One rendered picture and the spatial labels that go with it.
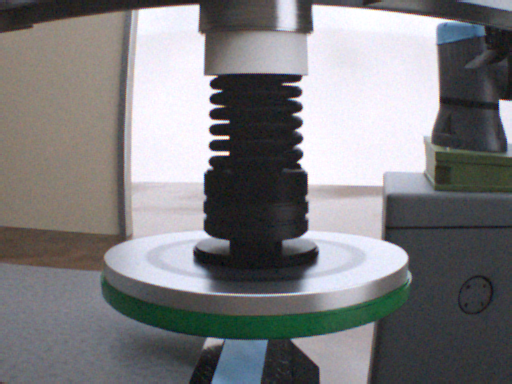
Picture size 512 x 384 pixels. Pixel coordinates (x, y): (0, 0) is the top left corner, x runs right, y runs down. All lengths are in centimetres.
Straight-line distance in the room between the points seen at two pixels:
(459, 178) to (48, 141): 479
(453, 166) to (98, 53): 457
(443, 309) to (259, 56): 91
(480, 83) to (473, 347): 53
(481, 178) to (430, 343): 33
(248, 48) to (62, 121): 532
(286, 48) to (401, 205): 82
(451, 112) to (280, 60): 96
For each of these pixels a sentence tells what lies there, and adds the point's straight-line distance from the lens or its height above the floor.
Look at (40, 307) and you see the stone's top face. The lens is 58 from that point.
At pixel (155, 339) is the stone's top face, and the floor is 84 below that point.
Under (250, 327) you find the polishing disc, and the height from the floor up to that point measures 88.
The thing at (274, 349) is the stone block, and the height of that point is 80.
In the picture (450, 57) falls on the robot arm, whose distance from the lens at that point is 140.
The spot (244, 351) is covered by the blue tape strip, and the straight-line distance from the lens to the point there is 55.
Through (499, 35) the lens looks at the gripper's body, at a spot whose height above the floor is 115.
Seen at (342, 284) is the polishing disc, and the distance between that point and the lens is 43.
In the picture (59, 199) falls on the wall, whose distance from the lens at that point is 583.
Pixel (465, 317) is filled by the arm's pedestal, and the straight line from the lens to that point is 133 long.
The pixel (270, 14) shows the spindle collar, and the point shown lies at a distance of 47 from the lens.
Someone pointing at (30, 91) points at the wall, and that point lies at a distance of 593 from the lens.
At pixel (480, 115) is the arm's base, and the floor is 99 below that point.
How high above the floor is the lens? 100
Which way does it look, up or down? 7 degrees down
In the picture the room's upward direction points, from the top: straight up
